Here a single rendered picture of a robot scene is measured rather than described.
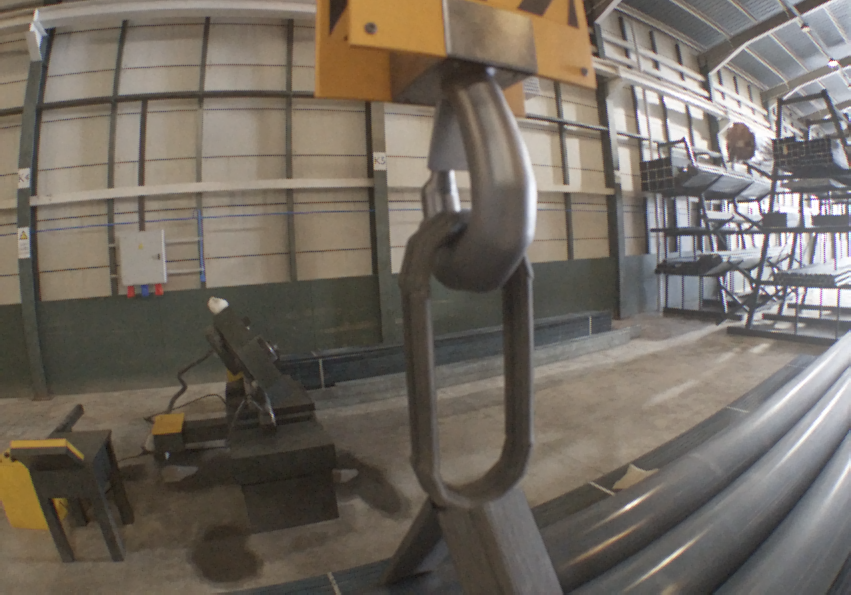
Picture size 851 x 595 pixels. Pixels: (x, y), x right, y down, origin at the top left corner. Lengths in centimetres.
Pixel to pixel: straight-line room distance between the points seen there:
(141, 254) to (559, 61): 700
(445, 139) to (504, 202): 10
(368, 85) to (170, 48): 802
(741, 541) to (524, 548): 51
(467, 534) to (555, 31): 42
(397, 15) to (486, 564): 41
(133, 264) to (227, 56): 377
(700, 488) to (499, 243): 78
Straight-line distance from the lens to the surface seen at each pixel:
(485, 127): 30
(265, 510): 335
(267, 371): 247
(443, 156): 37
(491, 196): 29
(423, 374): 33
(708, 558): 78
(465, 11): 33
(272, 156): 768
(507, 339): 38
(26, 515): 413
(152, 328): 747
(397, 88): 38
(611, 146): 1132
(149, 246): 718
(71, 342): 786
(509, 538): 41
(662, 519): 88
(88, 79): 846
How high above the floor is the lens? 192
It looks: 3 degrees down
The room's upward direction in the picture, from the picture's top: 3 degrees counter-clockwise
